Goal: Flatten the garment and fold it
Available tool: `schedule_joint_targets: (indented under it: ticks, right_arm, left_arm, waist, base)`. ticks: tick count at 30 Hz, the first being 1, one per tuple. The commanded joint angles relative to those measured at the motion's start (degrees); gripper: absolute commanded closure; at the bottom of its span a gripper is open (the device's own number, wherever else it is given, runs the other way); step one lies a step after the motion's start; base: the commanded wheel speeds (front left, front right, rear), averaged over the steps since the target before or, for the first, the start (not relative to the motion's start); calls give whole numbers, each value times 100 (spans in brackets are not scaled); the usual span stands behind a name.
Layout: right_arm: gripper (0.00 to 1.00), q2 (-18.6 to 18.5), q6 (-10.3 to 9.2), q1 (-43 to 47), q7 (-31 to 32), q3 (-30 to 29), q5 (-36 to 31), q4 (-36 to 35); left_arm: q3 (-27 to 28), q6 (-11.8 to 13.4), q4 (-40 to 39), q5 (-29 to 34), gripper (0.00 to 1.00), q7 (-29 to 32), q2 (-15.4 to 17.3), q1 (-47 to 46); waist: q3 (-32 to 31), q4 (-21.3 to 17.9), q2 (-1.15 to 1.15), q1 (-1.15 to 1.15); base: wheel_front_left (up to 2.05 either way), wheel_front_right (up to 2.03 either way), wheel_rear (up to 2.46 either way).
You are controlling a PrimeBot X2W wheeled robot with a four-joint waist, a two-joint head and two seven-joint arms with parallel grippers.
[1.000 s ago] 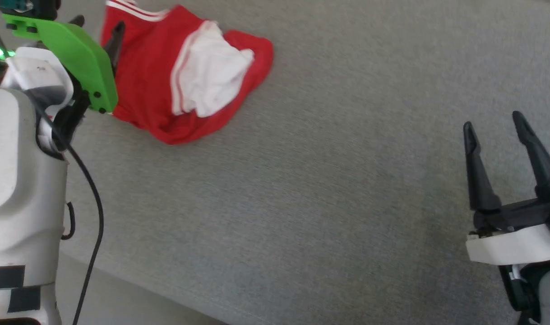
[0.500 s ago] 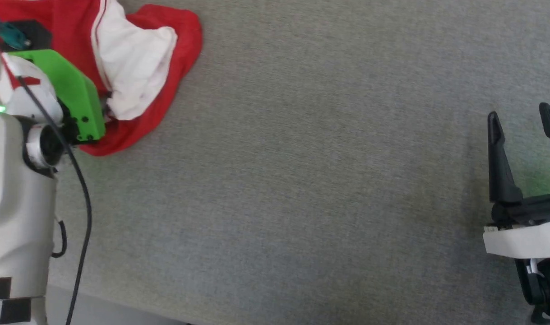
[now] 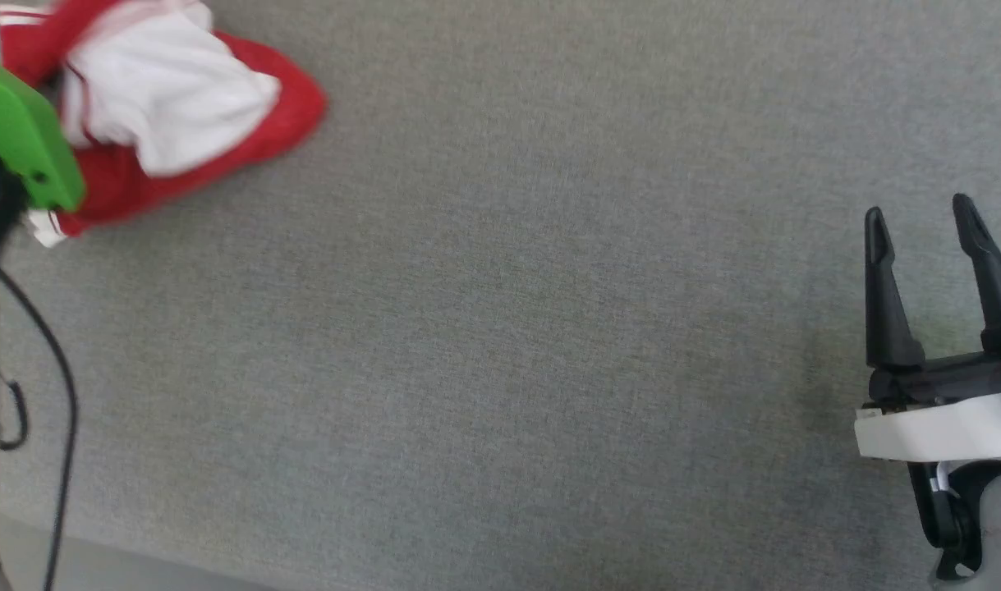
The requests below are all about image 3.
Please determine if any red and white jersey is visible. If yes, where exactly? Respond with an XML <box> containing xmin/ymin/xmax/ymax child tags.
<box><xmin>0</xmin><ymin>0</ymin><xmax>329</xmax><ymax>249</ymax></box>

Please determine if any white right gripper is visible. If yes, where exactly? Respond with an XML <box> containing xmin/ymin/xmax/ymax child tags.
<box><xmin>854</xmin><ymin>194</ymin><xmax>1001</xmax><ymax>463</ymax></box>

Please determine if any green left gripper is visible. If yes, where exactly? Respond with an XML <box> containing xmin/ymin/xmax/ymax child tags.
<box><xmin>0</xmin><ymin>57</ymin><xmax>87</xmax><ymax>280</ymax></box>

